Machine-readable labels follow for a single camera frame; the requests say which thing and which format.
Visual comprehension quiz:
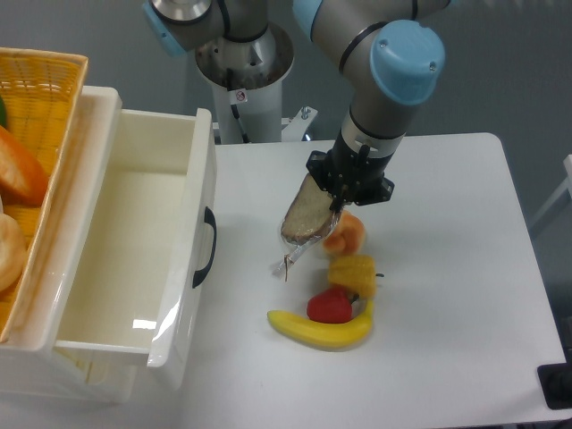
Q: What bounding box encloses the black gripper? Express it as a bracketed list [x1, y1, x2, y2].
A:
[306, 132, 394, 212]

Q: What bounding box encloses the toast slice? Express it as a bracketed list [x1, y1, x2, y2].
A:
[273, 173, 343, 282]

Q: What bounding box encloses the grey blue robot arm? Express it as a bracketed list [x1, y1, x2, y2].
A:
[142, 1, 447, 210]

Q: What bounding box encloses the upper white drawer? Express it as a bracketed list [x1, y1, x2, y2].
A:
[55, 109, 217, 389]

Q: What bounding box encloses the white drawer cabinet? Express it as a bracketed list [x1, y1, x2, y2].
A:
[0, 86, 219, 406]

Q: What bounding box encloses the orange bread roll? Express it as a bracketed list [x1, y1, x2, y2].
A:
[322, 211, 366, 257]

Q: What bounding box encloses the yellow corn cob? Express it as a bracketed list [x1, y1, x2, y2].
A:
[327, 255, 383, 299]

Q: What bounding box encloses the red apple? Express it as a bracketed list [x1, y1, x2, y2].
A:
[307, 287, 360, 324]

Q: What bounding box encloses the yellow banana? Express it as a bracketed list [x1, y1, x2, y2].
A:
[266, 299, 375, 350]

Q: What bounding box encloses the black device at table edge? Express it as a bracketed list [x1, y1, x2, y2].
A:
[537, 363, 571, 410]

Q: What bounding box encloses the yellow wicker basket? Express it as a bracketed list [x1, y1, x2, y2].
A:
[1, 47, 88, 343]

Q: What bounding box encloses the orange croissant bread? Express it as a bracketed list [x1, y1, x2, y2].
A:
[1, 126, 49, 207]

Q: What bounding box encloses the pale round bun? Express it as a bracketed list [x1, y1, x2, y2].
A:
[0, 214, 27, 291]

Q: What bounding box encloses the green item in basket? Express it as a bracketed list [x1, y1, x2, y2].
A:
[0, 97, 8, 129]

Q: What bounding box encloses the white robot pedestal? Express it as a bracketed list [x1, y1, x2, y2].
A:
[195, 22, 294, 144]

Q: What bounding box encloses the white frame at right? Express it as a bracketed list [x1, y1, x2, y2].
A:
[528, 155, 571, 240]

